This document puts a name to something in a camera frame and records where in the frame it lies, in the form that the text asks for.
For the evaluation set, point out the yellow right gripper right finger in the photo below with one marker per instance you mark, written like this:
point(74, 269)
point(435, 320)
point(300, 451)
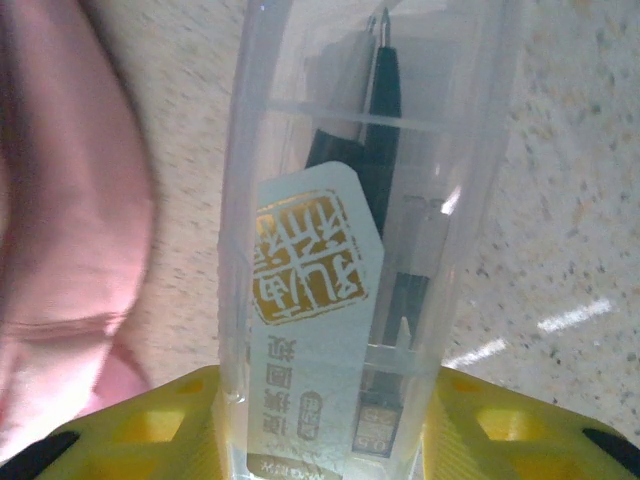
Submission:
point(525, 430)

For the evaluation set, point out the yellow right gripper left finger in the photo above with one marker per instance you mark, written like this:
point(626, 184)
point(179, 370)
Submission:
point(135, 435)

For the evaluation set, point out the small lead refill case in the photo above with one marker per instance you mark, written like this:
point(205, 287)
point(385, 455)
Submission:
point(378, 425)

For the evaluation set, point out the white gold-printed label card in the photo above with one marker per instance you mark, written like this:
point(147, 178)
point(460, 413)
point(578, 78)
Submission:
point(310, 280)

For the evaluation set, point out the pink backpack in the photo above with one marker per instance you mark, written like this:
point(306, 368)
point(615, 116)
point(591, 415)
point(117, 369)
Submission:
point(65, 175)

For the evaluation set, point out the black drawing compass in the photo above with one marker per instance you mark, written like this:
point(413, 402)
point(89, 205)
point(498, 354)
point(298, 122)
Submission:
point(385, 150)

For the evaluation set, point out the clear plastic compass box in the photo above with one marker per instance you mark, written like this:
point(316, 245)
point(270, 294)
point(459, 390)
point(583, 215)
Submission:
point(280, 100)

